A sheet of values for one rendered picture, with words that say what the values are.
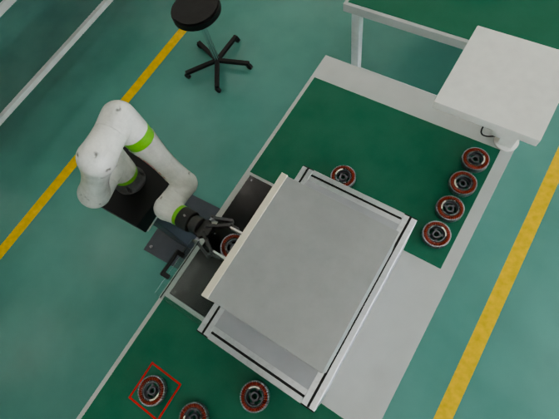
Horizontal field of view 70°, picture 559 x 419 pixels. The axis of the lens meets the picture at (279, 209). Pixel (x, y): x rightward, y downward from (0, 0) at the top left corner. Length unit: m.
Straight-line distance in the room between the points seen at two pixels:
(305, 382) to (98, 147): 0.96
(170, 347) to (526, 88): 1.64
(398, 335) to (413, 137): 0.88
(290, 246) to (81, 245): 2.14
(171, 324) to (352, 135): 1.17
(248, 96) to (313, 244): 2.12
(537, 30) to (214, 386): 2.21
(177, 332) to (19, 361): 1.54
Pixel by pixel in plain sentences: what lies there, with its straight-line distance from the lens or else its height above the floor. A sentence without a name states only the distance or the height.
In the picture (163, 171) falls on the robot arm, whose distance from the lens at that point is 1.64.
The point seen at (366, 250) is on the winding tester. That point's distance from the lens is 1.13.
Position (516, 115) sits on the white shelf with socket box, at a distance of 1.55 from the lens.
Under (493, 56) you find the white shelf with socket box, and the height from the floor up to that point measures 1.20.
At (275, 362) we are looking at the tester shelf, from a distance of 1.31.
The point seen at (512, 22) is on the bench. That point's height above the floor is 0.75.
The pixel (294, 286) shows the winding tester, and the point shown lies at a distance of 1.12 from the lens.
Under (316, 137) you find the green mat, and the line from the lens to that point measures 1.95.
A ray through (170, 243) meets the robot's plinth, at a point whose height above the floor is 0.02.
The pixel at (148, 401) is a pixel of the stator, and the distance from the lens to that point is 1.80.
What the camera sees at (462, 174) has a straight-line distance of 1.87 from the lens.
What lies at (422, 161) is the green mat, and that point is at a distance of 1.91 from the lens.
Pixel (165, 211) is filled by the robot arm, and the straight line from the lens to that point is 1.70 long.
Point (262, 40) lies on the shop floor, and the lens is 3.46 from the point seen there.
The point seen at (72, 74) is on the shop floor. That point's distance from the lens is 3.97.
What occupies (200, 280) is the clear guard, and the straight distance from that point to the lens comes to 1.46.
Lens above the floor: 2.41
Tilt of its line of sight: 67 degrees down
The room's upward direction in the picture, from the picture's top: 23 degrees counter-clockwise
